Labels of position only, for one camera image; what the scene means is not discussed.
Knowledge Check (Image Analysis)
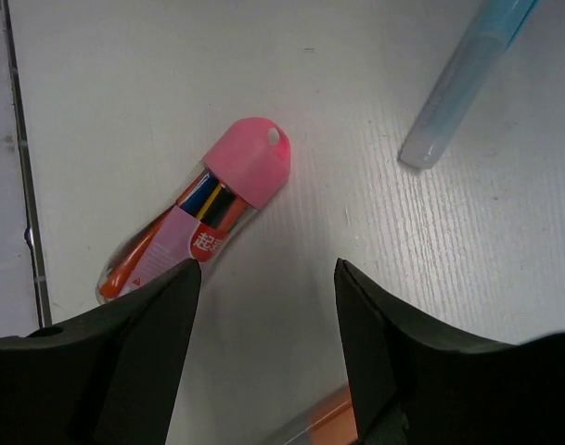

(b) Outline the blue highlighter pen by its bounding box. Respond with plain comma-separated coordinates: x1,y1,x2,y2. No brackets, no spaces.
399,0,536,170

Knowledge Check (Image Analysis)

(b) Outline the orange highlighter pen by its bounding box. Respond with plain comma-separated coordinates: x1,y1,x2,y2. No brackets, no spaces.
262,385,358,445

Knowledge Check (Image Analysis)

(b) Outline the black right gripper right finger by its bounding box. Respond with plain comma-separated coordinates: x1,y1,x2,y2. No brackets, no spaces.
334,260,565,444

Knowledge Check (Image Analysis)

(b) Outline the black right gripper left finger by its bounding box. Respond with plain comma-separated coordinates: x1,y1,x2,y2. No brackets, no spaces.
0,260,201,444

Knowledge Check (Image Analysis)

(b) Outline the pink-capped marker tube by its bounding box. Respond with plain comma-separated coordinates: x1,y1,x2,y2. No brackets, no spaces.
96,117,291,303

